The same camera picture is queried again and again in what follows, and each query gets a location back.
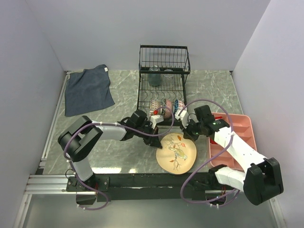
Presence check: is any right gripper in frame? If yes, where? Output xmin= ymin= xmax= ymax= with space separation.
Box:
xmin=180 ymin=118 xmax=204 ymax=142

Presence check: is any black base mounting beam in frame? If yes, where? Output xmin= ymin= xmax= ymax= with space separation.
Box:
xmin=66 ymin=172 xmax=232 ymax=205

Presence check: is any dark blue cloth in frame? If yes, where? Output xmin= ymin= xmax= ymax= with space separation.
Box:
xmin=65 ymin=64 xmax=115 ymax=117

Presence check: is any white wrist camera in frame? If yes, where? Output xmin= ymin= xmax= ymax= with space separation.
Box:
xmin=175 ymin=108 xmax=189 ymax=128
xmin=150 ymin=110 xmax=164 ymax=129

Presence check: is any black wire dish rack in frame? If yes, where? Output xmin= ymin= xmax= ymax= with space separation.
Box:
xmin=137 ymin=45 xmax=190 ymax=119

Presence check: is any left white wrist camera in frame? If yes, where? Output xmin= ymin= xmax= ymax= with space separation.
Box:
xmin=150 ymin=110 xmax=164 ymax=129

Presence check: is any pink floral leaf-pattern bowl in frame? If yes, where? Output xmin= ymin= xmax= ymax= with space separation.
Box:
xmin=161 ymin=98 xmax=172 ymax=119

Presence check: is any blue scale pattern bowl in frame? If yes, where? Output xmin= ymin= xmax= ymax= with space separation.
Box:
xmin=149 ymin=100 xmax=162 ymax=117

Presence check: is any blue grey ceramic mug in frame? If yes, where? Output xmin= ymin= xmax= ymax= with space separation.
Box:
xmin=148 ymin=66 xmax=162 ymax=86

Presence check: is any clear glass cup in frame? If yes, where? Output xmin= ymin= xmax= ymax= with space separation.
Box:
xmin=163 ymin=69 xmax=174 ymax=84

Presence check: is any blue patterned bowl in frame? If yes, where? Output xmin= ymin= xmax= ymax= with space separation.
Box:
xmin=172 ymin=99 xmax=185 ymax=120

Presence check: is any pink compartment tray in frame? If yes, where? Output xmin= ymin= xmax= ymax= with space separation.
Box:
xmin=208 ymin=114 xmax=257 ymax=171

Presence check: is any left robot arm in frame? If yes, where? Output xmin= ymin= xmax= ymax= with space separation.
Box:
xmin=57 ymin=110 xmax=162 ymax=191

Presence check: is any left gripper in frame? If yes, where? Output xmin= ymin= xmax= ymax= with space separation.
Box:
xmin=135 ymin=124 xmax=162 ymax=149

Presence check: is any beige bird pattern plate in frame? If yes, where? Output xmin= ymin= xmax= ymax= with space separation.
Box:
xmin=156 ymin=133 xmax=197 ymax=175

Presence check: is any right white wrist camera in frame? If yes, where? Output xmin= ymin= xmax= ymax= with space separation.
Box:
xmin=175 ymin=108 xmax=189 ymax=128

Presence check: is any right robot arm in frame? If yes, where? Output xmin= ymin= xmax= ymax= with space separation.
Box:
xmin=175 ymin=105 xmax=284 ymax=205

